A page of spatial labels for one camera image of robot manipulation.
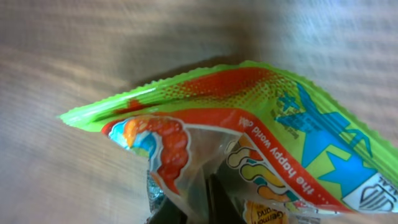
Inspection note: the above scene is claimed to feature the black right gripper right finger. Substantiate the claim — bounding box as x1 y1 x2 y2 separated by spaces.
206 174 246 224

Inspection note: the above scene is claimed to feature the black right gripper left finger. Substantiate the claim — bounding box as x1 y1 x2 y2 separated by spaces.
145 197 187 224

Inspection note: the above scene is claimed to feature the green gummy candy bag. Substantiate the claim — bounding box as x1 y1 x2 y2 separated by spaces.
60 61 397 223

